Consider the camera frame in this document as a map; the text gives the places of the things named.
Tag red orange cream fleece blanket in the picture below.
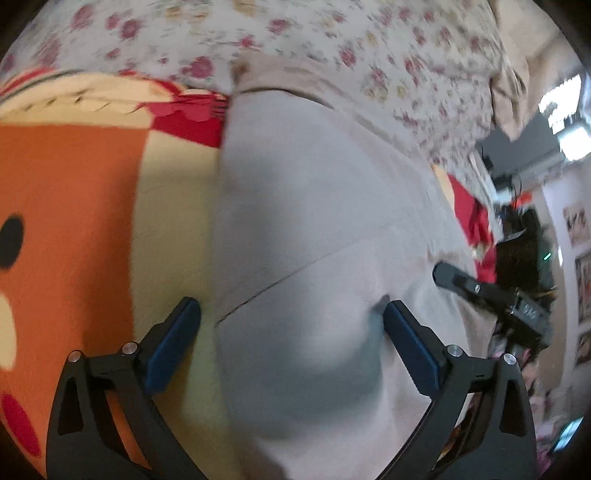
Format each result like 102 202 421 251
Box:
0 69 499 480

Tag beige cloth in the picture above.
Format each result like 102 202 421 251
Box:
489 0 583 144

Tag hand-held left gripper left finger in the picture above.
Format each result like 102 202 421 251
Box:
45 296 206 480

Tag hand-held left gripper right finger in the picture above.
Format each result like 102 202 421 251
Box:
383 299 540 480

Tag bright window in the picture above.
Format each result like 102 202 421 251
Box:
538 74 591 162

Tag floral bedsheet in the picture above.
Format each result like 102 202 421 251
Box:
0 0 509 185

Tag wall poster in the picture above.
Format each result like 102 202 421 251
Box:
575 330 591 367
575 251 591 324
563 205 591 247

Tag beige jacket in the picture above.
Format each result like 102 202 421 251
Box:
210 55 499 480

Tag black device with green light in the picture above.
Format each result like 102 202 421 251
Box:
494 205 557 296

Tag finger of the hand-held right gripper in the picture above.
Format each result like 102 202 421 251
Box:
433 261 513 315

